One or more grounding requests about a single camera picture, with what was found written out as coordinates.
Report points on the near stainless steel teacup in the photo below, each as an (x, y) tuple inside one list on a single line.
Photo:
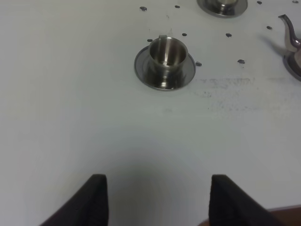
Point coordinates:
[(167, 55)]

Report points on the stainless steel saucer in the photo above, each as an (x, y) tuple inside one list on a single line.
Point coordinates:
[(163, 82), (224, 8)]

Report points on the stainless steel teapot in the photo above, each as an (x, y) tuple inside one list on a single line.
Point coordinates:
[(292, 43)]

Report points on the far stainless steel saucer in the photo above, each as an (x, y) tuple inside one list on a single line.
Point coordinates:
[(224, 8)]

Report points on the near stainless steel saucer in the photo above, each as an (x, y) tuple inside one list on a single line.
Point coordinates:
[(163, 82)]

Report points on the steel teapot saucer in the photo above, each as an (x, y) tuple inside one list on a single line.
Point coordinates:
[(291, 65)]

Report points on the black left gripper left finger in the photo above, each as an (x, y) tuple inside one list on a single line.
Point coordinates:
[(89, 206)]

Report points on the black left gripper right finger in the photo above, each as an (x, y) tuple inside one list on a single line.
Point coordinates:
[(229, 205)]

